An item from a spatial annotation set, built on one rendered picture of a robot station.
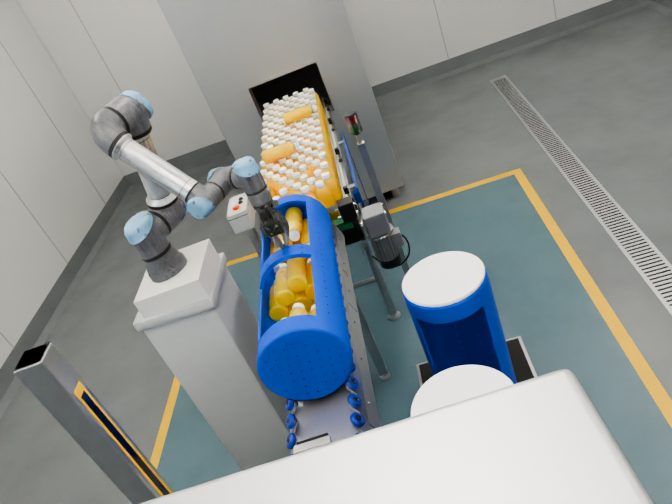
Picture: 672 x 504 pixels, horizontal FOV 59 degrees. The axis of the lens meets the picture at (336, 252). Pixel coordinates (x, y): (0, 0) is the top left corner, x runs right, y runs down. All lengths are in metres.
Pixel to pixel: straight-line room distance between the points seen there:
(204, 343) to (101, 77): 5.14
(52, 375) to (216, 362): 1.23
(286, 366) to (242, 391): 0.73
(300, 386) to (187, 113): 5.47
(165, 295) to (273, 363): 0.61
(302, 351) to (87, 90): 5.81
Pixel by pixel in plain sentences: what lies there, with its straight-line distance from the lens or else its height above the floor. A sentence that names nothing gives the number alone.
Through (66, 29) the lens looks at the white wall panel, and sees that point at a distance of 7.14.
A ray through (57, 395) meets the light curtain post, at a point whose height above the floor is 1.62.
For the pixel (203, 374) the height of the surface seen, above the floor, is 0.82.
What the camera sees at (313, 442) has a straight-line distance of 1.61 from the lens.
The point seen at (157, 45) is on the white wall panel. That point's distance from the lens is 6.89.
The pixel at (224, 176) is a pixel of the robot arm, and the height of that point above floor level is 1.55.
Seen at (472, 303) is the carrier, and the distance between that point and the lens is 1.93.
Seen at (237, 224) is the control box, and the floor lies 1.05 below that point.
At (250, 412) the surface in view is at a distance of 2.58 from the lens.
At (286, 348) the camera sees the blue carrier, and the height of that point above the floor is 1.18.
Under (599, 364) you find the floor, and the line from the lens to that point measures 3.05.
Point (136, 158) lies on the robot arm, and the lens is 1.98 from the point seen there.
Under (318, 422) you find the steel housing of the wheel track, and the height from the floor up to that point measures 0.93.
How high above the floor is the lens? 2.24
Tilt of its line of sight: 31 degrees down
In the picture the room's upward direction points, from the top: 23 degrees counter-clockwise
